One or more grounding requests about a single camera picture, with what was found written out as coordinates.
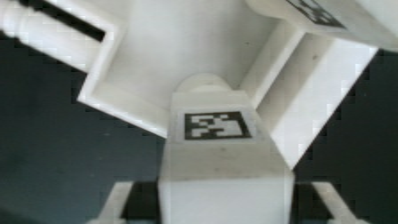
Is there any white U-shaped fence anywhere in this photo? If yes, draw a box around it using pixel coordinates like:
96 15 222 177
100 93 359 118
258 34 379 168

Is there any white chair seat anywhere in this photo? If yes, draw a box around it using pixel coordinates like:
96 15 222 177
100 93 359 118
0 0 309 139

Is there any white chair leg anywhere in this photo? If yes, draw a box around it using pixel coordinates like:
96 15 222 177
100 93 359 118
245 0 398 52
158 73 295 224

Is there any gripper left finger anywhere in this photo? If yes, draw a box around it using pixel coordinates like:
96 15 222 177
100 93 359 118
87 181 160 224

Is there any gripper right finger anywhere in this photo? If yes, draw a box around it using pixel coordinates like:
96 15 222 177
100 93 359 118
291 181 368 224

